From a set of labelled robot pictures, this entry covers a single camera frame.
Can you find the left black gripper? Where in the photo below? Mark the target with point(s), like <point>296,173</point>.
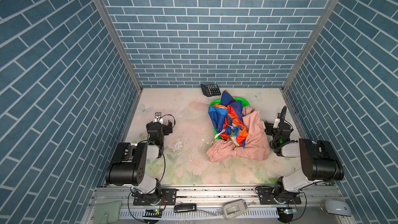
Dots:
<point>160,124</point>

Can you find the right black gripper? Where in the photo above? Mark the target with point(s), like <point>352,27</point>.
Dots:
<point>280,125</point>

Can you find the green plastic basket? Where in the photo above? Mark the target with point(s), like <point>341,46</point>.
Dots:
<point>227,101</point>

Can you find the rainbow striped shorts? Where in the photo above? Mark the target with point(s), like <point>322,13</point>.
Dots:
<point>228,121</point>

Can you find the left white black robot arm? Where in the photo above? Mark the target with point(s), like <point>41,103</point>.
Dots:
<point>128,163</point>

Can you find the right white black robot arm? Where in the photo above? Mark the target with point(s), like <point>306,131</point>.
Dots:
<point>319,161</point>

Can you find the pink shorts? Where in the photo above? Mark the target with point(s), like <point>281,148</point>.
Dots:
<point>256,144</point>

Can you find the black calculator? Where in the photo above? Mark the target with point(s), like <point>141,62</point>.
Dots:
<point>210,90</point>

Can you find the right green circuit board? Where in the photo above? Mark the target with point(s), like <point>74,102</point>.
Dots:
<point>286,210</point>

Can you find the green circuit board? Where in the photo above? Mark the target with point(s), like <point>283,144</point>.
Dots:
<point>153,213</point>
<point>286,210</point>

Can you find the left green circuit board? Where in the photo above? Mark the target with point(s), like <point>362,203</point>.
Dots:
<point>153,213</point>

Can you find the grey plastic clip device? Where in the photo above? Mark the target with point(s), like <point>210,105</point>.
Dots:
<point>234,209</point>

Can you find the white computer mouse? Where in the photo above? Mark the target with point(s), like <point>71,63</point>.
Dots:
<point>335,207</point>

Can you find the pale green plastic plate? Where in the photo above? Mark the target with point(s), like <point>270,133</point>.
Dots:
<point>107,213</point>

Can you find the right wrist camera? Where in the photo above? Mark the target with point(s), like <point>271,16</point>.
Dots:
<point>277,121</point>

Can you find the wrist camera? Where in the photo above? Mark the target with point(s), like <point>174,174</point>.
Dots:
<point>277,121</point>
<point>158,117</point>

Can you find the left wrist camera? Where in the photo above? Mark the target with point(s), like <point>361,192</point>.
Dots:
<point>158,117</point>

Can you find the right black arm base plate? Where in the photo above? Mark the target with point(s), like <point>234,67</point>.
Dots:
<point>269,196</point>

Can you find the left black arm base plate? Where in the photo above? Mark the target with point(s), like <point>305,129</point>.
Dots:
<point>164,196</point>

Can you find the white slotted cable duct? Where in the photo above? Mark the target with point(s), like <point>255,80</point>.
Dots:
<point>207,213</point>

